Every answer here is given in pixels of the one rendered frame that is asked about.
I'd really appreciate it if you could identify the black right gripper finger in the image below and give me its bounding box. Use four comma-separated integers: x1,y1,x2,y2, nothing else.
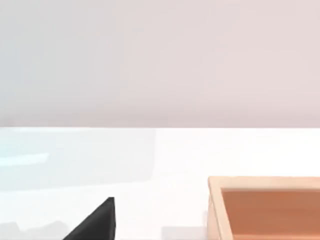
62,196,117,240

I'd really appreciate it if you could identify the shallow salmon-coloured box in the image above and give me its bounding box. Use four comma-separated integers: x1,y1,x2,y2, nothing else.
207,175,320,240

